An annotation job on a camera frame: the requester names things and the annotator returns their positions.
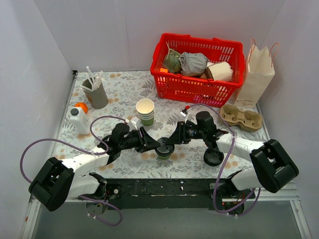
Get orange fruit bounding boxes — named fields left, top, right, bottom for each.
left=74, top=102, right=88, bottom=114

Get grey straw holder cup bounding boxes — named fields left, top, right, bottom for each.
left=82, top=83, right=109, bottom=109

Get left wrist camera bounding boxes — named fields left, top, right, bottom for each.
left=125, top=117, right=141, bottom=131

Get grey crumpled paper bag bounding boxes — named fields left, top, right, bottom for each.
left=179, top=52, right=209, bottom=77

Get white milk bottle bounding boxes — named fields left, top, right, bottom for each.
left=70, top=107, right=90, bottom=135

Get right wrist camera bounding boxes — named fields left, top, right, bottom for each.
left=180, top=106, right=190, bottom=122

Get spare black cup lid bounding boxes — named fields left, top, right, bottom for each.
left=203, top=148, right=224, bottom=166

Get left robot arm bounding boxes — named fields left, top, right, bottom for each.
left=28, top=123, right=160, bottom=211

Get white wrapped straws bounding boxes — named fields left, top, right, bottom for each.
left=81, top=66, right=104, bottom=92

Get cardboard cup carrier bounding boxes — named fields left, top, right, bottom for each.
left=219, top=105, right=263, bottom=131

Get beige paper roll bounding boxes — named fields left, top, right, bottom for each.
left=205, top=61, right=233, bottom=82

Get green netted melon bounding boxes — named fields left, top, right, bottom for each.
left=162, top=50, right=181, bottom=73

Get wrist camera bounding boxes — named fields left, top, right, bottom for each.
left=180, top=106, right=190, bottom=122
left=125, top=117, right=141, bottom=131

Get black plastic cup lid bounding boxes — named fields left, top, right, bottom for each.
left=155, top=137, right=174, bottom=154

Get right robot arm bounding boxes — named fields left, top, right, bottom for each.
left=166, top=111, right=299, bottom=198

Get beige paper bag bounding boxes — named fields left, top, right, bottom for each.
left=233, top=39, right=279, bottom=108

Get green paper coffee cup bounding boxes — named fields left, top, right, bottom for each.
left=158, top=153, right=171, bottom=160

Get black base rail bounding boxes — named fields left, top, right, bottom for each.
left=101, top=179, right=215, bottom=210

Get red plastic shopping basket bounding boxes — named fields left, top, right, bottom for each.
left=150, top=33, right=244, bottom=107

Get stack of green paper cups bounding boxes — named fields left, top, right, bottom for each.
left=136, top=99, right=155, bottom=126

